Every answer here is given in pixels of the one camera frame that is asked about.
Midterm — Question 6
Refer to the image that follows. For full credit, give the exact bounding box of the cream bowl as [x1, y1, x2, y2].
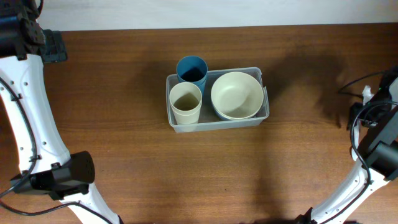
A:
[213, 105, 261, 120]
[211, 72, 264, 110]

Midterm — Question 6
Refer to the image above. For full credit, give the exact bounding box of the cream cup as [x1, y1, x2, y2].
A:
[172, 109, 200, 125]
[169, 82, 202, 115]

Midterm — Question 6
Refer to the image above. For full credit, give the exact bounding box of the blue cup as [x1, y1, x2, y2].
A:
[176, 55, 208, 85]
[195, 79, 206, 95]

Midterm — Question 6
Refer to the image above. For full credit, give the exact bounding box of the white plastic knife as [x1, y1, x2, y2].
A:
[351, 121, 361, 161]

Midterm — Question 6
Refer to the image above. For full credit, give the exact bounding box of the cream cup front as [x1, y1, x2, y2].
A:
[172, 109, 200, 125]

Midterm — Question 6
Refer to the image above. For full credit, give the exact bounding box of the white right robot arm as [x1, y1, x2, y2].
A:
[294, 67, 397, 224]

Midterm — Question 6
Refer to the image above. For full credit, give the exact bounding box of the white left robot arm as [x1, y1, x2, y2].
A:
[1, 0, 121, 223]

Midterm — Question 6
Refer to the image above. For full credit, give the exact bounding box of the clear plastic storage container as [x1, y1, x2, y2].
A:
[165, 67, 270, 133]

